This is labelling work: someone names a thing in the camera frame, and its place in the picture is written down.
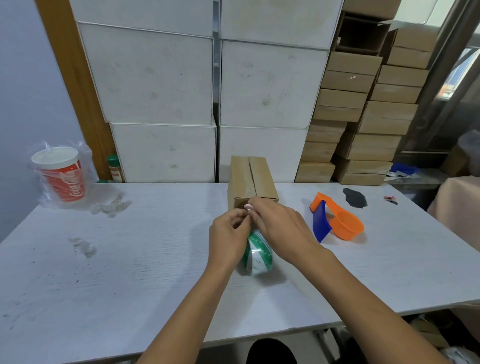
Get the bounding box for person's right hand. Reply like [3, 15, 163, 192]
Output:
[244, 197, 324, 265]

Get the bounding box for person's left hand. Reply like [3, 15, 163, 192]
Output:
[208, 208, 252, 270]

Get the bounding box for green and white tape roll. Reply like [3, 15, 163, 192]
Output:
[241, 230, 275, 278]

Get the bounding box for person's left forearm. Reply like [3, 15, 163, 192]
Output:
[136, 260, 238, 364]

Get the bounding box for person's right forearm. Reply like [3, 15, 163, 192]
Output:
[282, 248, 449, 364]

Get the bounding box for small brown cardboard box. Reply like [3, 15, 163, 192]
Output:
[227, 155, 280, 211]

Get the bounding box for blue plastic scraper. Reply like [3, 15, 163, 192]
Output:
[312, 200, 333, 244]

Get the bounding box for black rubber patch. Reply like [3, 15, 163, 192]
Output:
[343, 188, 368, 208]

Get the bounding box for stack of white boxes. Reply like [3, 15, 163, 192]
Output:
[69, 0, 344, 184]

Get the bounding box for clear plastic bag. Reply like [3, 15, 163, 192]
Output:
[28, 140, 133, 219]

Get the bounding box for spice bottle green cap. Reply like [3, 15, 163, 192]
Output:
[106, 154, 124, 184]

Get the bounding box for person's black trousers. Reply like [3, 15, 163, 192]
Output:
[245, 338, 298, 364]

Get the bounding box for stack of brown cardboard boxes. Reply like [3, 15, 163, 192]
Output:
[294, 0, 439, 187]

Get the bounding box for blue plastic pieces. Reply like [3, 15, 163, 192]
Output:
[385, 162, 420, 178]

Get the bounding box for clear plastic wrap scrap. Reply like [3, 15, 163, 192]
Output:
[69, 236, 98, 259]

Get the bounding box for metal table leg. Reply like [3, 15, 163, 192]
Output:
[314, 328, 340, 364]

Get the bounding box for red paper cup white lid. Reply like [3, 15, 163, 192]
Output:
[31, 146, 86, 203]

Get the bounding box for brown wooden door frame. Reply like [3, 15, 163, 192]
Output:
[34, 0, 117, 181]

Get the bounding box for grey metal frame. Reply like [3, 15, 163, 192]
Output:
[398, 0, 480, 158]

